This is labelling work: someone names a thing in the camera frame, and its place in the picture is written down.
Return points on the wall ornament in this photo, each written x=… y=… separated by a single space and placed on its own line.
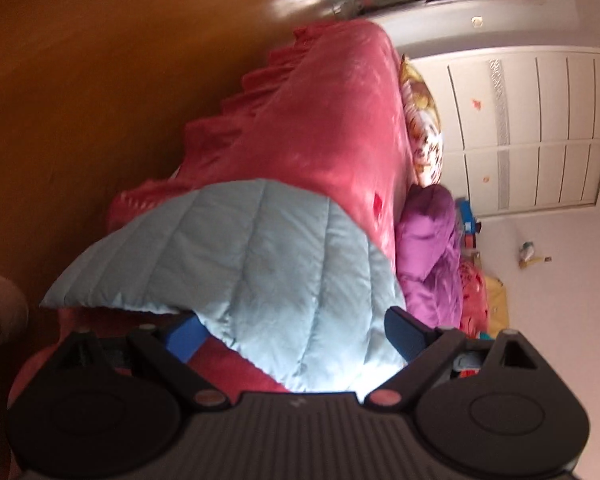
x=529 y=254

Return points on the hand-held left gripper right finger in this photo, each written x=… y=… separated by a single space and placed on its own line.
x=405 y=332

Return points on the pink heart print blanket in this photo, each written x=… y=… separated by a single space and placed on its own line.
x=330 y=110

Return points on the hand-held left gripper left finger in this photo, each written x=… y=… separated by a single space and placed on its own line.
x=185 y=337

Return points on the yellow headboard cover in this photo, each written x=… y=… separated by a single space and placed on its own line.
x=497 y=305

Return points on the light blue down jacket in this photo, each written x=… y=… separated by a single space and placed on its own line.
x=280 y=270

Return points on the white wardrobe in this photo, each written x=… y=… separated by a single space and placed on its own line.
x=530 y=135

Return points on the magenta down jacket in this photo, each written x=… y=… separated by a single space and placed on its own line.
x=430 y=255

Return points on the pink folded quilt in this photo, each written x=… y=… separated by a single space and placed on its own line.
x=472 y=292

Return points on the white waste bin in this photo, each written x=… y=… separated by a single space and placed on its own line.
x=0 y=315

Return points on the blue box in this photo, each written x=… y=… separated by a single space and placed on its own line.
x=467 y=217

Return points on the yellow floral pillow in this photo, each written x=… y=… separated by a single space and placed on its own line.
x=425 y=125

